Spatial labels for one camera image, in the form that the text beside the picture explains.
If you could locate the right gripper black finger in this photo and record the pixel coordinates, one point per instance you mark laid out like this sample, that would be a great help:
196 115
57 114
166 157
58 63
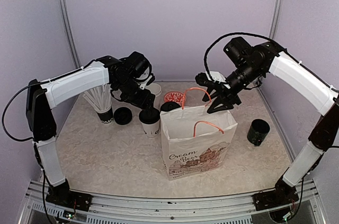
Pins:
211 93
219 104

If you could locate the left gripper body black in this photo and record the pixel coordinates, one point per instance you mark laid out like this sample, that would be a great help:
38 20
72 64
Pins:
131 93

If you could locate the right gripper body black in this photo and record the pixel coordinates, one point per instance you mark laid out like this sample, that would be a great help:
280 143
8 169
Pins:
249 74

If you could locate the white paper takeout bag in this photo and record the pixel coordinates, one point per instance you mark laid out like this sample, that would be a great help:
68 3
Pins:
194 141

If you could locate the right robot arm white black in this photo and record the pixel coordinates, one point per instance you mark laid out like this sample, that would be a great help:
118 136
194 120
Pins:
295 115

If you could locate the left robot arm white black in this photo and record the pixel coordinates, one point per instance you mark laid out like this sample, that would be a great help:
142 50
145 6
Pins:
129 75

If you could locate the stack of white paper cups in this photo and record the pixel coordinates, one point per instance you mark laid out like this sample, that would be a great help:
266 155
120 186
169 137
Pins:
155 89

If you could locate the red white patterned bowl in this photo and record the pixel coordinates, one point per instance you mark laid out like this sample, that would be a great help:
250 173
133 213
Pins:
174 96

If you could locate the cup holding white straws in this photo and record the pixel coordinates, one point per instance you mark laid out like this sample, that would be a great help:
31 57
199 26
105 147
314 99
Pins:
100 100

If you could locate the dark green mug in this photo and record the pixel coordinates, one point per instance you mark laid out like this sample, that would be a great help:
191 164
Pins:
258 131

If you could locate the aluminium front rail frame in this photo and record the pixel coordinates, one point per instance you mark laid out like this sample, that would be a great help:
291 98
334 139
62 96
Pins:
105 208

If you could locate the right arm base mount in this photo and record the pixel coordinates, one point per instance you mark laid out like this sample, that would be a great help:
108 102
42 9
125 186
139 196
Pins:
282 194

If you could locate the right aluminium corner post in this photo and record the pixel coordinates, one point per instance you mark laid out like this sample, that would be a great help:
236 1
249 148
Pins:
275 18

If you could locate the aluminium corner post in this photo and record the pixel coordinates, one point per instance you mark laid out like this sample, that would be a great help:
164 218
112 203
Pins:
275 18
69 34

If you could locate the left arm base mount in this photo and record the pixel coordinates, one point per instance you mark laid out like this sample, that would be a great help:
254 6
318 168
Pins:
67 197

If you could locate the left aluminium corner post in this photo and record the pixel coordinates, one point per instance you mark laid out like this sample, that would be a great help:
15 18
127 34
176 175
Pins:
69 34

